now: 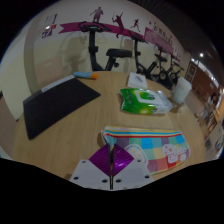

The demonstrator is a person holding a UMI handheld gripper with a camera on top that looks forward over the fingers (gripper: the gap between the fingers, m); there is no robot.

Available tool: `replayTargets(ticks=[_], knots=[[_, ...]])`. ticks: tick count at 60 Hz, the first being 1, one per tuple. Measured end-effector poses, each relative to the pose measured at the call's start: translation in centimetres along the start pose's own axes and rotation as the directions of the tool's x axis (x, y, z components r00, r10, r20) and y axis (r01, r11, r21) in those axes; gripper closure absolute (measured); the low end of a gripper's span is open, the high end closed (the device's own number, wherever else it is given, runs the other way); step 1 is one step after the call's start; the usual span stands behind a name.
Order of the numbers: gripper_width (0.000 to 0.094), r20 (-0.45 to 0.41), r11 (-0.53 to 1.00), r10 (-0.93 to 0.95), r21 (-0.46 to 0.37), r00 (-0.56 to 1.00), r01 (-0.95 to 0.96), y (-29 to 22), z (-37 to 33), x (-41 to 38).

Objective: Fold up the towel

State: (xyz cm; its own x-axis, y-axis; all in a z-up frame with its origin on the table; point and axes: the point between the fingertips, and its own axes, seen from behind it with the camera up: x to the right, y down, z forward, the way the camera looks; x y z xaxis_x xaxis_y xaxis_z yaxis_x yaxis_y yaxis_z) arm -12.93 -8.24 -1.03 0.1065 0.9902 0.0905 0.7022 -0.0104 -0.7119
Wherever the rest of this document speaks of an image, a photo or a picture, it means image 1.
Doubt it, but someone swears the green white wet wipes pack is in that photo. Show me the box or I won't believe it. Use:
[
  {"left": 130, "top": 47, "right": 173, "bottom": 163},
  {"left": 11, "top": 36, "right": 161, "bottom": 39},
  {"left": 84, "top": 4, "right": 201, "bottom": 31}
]
[{"left": 119, "top": 87, "right": 174, "bottom": 115}]

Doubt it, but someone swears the black exercise bike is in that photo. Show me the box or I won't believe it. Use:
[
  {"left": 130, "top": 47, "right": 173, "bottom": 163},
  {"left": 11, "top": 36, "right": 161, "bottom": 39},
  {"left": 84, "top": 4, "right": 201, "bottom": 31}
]
[
  {"left": 153, "top": 44, "right": 174, "bottom": 89},
  {"left": 78, "top": 21, "right": 134, "bottom": 73},
  {"left": 128, "top": 30, "right": 158, "bottom": 81},
  {"left": 166, "top": 54, "right": 186, "bottom": 84}
]

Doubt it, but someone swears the black flat pad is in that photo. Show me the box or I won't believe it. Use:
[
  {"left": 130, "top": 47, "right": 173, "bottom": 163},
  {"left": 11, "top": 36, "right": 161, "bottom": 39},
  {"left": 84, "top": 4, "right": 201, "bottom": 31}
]
[{"left": 22, "top": 75, "right": 102, "bottom": 141}]

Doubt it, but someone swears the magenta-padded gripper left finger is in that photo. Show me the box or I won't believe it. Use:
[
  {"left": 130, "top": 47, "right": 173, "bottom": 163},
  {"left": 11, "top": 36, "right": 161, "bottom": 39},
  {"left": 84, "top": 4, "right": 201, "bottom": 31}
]
[{"left": 69, "top": 143, "right": 112, "bottom": 191}]

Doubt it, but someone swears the white paper cup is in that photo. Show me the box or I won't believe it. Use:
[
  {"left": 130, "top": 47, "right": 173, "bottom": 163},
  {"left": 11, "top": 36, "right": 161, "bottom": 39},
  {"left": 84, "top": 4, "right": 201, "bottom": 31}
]
[{"left": 172, "top": 77, "right": 193, "bottom": 105}]

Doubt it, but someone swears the small wall poster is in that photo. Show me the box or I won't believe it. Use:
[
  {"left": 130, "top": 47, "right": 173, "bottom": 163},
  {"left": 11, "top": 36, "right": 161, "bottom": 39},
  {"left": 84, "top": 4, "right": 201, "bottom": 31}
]
[{"left": 41, "top": 13, "right": 58, "bottom": 40}]

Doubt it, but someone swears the group of wooden chairs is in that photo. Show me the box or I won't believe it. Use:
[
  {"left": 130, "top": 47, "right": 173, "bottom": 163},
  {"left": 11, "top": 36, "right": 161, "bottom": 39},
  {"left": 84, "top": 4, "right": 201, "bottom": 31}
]
[{"left": 196, "top": 99, "right": 224, "bottom": 151}]

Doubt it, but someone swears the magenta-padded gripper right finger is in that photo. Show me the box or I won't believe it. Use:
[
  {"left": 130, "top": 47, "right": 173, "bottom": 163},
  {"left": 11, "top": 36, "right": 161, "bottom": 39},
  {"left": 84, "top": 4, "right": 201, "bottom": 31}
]
[{"left": 111, "top": 143, "right": 155, "bottom": 191}]

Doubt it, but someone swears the person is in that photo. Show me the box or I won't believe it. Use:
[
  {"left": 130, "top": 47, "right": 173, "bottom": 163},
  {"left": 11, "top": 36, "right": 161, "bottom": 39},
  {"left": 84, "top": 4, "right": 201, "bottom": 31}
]
[{"left": 208, "top": 91, "right": 219, "bottom": 108}]

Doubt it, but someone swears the blue orange tube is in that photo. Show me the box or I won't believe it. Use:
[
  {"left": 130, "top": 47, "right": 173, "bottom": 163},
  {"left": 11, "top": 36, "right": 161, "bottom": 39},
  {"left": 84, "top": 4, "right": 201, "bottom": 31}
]
[{"left": 73, "top": 71, "right": 100, "bottom": 80}]

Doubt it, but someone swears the small white tissue packet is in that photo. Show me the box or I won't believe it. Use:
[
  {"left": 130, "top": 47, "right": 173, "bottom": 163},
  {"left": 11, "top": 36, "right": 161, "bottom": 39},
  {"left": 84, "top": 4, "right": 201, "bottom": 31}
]
[{"left": 127, "top": 71, "right": 149, "bottom": 90}]

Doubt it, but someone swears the beige chair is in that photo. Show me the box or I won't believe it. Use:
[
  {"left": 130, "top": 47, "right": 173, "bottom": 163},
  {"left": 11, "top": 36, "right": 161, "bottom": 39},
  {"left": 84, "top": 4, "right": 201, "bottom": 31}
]
[
  {"left": 33, "top": 58, "right": 66, "bottom": 89},
  {"left": 0, "top": 91, "right": 19, "bottom": 158}
]

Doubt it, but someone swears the colourful checked towel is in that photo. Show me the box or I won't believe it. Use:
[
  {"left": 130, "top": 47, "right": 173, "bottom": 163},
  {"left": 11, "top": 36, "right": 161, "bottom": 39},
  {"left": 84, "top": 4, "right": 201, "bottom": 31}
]
[{"left": 100, "top": 125, "right": 192, "bottom": 174}]

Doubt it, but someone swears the dark framed notice board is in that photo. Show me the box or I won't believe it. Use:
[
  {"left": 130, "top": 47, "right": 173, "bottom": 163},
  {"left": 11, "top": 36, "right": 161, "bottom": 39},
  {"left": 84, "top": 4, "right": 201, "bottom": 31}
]
[{"left": 186, "top": 61, "right": 198, "bottom": 83}]

